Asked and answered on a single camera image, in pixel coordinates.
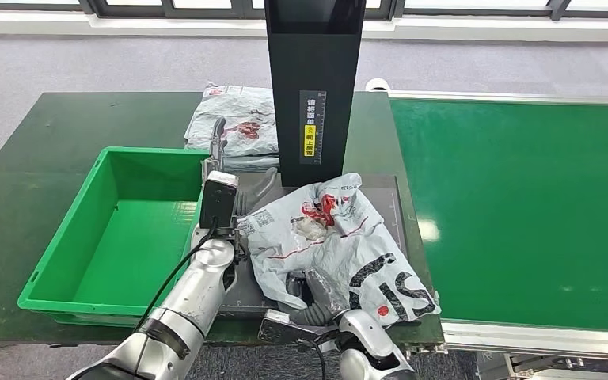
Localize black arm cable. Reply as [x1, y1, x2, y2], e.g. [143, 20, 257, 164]
[297, 337, 329, 380]
[132, 218, 219, 338]

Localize black scanner column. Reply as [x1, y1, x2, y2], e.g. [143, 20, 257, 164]
[263, 0, 367, 188]

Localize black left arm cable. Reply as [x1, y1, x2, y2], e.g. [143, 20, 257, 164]
[132, 218, 219, 338]

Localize ruler label with yellow patch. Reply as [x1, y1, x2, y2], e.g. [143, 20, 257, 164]
[298, 89, 328, 165]

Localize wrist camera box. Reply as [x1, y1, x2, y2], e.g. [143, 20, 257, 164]
[198, 170, 240, 230]
[256, 309, 337, 348]

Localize green plastic crate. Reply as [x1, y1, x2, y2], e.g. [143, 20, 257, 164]
[16, 146, 211, 329]

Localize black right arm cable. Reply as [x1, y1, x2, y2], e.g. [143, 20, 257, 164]
[297, 337, 329, 380]

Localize dark window frame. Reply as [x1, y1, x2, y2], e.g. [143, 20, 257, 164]
[0, 0, 608, 22]

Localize white parcel bag black letters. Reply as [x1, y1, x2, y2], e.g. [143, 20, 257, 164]
[237, 172, 442, 328]

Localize green conveyor belt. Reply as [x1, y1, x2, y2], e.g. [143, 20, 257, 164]
[389, 97, 608, 335]

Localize aluminium conveyor frame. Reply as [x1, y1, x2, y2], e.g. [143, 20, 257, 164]
[365, 77, 608, 380]

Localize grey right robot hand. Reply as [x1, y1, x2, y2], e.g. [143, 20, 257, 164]
[285, 267, 351, 316]

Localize dark scanner base plate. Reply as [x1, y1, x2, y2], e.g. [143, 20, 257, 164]
[213, 172, 424, 321]

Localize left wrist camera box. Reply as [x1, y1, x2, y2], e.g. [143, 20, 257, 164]
[198, 170, 240, 230]

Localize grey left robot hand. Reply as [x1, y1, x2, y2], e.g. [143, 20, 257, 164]
[201, 117, 279, 217]

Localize grey parcel bag red print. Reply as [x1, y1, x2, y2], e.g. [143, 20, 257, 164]
[184, 82, 280, 159]

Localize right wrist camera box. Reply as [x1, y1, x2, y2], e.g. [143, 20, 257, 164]
[256, 309, 337, 348]

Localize dark green table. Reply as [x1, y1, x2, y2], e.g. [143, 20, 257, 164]
[0, 91, 445, 348]

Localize dark grey parcel bag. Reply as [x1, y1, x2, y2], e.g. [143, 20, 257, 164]
[222, 154, 282, 173]

